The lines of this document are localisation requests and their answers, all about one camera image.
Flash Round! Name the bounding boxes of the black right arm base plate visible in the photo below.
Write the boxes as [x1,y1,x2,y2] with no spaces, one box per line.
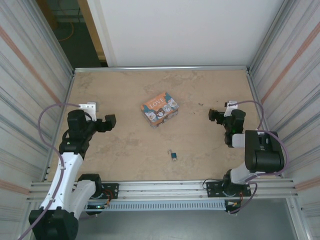
[205,181,252,199]

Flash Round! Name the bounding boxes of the wooden door frame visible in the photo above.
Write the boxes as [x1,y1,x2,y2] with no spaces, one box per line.
[77,0,109,67]

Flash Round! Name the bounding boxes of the aluminium table edge rail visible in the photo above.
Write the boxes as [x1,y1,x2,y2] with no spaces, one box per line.
[73,65,251,74]

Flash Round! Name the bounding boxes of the orange floor cable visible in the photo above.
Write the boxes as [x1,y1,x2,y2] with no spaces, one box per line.
[58,22,76,42]

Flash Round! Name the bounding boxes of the orange bear print tin box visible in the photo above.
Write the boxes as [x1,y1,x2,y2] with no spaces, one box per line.
[140,91,180,129]

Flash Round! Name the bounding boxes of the grey slotted cable duct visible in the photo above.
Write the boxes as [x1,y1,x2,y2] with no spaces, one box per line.
[84,200,228,213]

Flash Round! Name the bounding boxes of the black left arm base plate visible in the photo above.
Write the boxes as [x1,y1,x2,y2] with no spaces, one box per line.
[74,182,119,200]

